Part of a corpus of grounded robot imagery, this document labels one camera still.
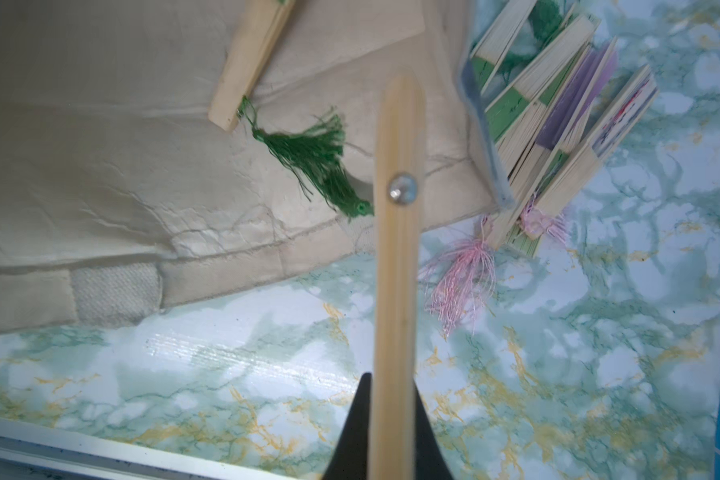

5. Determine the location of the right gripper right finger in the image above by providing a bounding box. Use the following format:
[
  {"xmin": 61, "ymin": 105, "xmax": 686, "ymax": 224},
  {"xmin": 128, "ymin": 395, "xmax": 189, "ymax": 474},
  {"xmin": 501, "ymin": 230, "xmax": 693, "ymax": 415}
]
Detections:
[{"xmin": 414, "ymin": 387, "xmax": 453, "ymax": 480}]

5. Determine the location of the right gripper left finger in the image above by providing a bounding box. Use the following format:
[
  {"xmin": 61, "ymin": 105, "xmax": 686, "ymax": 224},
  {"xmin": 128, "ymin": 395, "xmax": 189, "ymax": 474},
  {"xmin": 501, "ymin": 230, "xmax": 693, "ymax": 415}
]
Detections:
[{"xmin": 322, "ymin": 372, "xmax": 372, "ymax": 480}]

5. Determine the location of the purple folding fan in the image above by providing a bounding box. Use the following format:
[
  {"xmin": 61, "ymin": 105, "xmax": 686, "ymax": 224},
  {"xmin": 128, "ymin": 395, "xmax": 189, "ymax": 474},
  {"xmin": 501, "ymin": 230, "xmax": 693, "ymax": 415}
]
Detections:
[
  {"xmin": 485, "ymin": 38, "xmax": 619, "ymax": 337},
  {"xmin": 368, "ymin": 69, "xmax": 426, "ymax": 479}
]

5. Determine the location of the green tassel wooden fan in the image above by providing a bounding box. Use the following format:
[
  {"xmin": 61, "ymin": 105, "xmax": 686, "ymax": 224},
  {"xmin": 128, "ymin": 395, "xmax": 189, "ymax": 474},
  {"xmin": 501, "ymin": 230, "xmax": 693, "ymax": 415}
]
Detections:
[{"xmin": 208, "ymin": 1, "xmax": 374, "ymax": 219}]

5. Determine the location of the beige canvas tote bag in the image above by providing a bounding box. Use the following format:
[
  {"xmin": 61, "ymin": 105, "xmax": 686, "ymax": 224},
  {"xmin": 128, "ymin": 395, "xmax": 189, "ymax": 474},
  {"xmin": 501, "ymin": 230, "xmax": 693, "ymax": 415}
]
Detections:
[{"xmin": 0, "ymin": 1, "xmax": 498, "ymax": 334}]

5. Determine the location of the pink tassel folding fan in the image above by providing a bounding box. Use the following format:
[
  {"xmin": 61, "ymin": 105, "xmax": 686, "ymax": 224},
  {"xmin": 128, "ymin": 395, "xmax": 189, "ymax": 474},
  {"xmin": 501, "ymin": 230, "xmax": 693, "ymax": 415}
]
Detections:
[{"xmin": 505, "ymin": 64, "xmax": 659, "ymax": 257}]

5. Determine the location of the green folding fan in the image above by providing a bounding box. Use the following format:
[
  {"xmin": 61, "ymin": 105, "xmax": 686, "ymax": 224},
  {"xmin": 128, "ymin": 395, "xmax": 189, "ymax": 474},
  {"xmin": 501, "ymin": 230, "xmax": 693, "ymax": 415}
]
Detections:
[
  {"xmin": 485, "ymin": 14, "xmax": 600, "ymax": 144},
  {"xmin": 470, "ymin": 0, "xmax": 569, "ymax": 94}
]

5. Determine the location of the aluminium frame rail base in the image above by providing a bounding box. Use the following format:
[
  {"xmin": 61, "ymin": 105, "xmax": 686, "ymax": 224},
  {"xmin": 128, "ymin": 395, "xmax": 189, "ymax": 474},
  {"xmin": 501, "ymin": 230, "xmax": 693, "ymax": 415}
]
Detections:
[{"xmin": 0, "ymin": 418, "xmax": 279, "ymax": 479}]

